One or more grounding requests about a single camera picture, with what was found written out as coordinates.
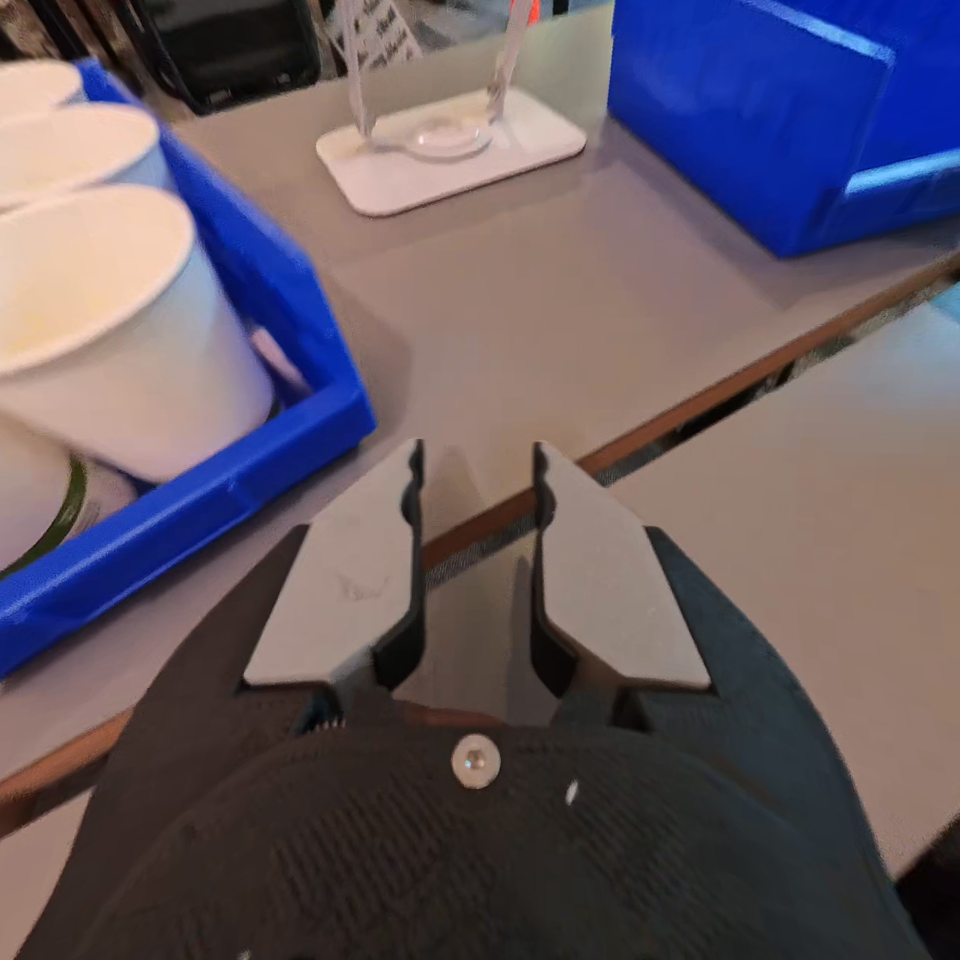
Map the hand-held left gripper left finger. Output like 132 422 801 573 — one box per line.
241 438 429 693

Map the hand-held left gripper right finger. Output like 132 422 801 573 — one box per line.
531 441 712 700

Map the blue plastic bin holding cups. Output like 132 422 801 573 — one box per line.
0 58 378 681

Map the cluster of white paper cups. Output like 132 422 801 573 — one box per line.
0 58 276 573

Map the white desk lamp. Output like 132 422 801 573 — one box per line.
315 0 588 219

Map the empty blue plastic bin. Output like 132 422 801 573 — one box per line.
607 0 960 260

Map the black chair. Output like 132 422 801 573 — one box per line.
138 0 325 116

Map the printed paper sign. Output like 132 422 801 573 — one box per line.
330 0 426 75

